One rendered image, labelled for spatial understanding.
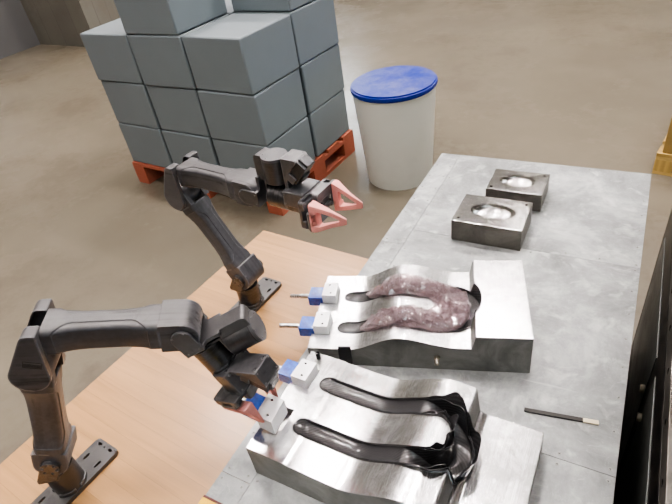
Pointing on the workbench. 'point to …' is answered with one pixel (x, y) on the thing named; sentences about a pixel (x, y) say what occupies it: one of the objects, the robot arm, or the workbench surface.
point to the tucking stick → (561, 416)
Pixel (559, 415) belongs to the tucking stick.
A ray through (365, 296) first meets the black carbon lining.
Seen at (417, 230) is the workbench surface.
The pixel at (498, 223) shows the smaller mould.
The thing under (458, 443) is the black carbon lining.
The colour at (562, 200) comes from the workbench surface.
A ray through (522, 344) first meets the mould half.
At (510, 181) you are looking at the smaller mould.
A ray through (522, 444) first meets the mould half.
